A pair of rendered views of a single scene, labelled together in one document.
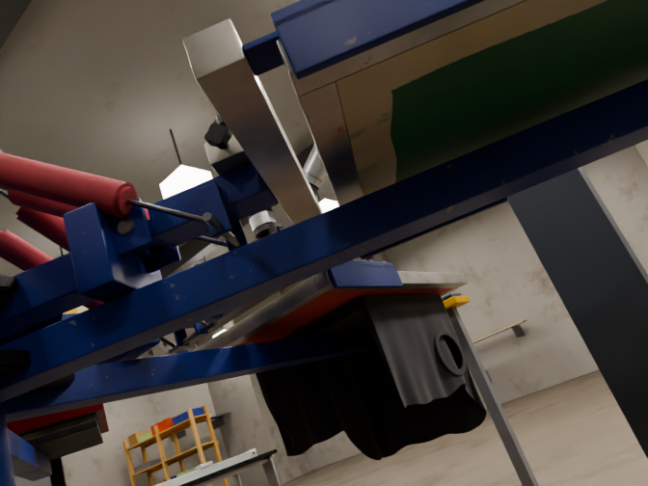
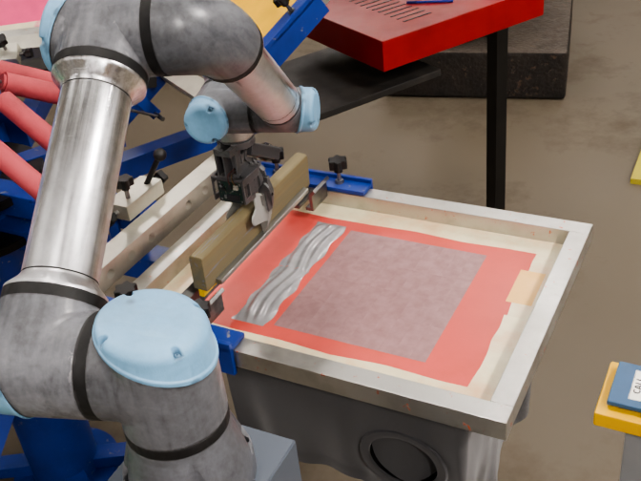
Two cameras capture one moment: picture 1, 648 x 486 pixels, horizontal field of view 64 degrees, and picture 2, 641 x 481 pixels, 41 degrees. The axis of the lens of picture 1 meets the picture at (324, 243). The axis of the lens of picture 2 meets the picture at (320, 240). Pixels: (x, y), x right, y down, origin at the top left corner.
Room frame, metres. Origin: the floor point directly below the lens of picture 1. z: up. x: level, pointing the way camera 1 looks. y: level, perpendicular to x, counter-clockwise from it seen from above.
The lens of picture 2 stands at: (1.48, -1.32, 1.95)
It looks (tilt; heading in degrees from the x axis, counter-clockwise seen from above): 33 degrees down; 88
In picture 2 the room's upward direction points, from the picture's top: 7 degrees counter-clockwise
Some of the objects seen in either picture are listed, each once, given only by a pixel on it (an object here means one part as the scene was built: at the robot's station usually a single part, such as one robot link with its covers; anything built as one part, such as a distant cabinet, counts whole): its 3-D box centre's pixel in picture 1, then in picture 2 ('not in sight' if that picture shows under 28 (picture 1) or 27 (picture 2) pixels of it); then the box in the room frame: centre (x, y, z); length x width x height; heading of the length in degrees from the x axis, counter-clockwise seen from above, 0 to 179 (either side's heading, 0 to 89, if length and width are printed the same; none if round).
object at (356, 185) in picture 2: not in sight; (309, 187); (1.53, 0.42, 0.98); 0.30 x 0.05 x 0.07; 147
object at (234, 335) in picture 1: (336, 318); (352, 276); (1.58, 0.05, 0.97); 0.79 x 0.58 x 0.04; 147
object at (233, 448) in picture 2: not in sight; (183, 443); (1.32, -0.61, 1.25); 0.15 x 0.15 x 0.10
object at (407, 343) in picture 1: (418, 357); (346, 421); (1.53, -0.13, 0.77); 0.46 x 0.09 x 0.36; 147
